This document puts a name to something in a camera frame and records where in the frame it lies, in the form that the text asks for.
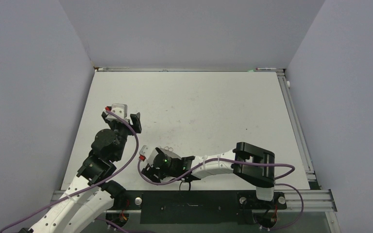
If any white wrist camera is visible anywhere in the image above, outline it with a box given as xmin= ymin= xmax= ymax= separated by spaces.
xmin=138 ymin=145 xmax=153 ymax=161
xmin=104 ymin=103 xmax=128 ymax=121

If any aluminium frame rail back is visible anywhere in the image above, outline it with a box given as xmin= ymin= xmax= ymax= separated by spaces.
xmin=94 ymin=67 xmax=285 ymax=73

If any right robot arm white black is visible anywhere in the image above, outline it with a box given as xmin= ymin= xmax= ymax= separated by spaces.
xmin=137 ymin=142 xmax=275 ymax=208

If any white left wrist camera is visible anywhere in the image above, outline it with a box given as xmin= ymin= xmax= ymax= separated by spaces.
xmin=104 ymin=103 xmax=128 ymax=121

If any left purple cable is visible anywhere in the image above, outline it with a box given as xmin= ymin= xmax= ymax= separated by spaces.
xmin=0 ymin=111 xmax=139 ymax=233

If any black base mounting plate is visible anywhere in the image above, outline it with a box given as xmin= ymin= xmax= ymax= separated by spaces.
xmin=106 ymin=190 xmax=287 ymax=226

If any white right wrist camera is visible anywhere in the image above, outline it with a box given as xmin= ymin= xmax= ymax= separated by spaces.
xmin=138 ymin=145 xmax=153 ymax=161

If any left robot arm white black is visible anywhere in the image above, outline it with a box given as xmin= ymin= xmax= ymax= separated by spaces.
xmin=20 ymin=106 xmax=142 ymax=233

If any aluminium frame rail right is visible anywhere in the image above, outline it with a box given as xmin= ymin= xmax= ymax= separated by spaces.
xmin=276 ymin=69 xmax=315 ymax=175

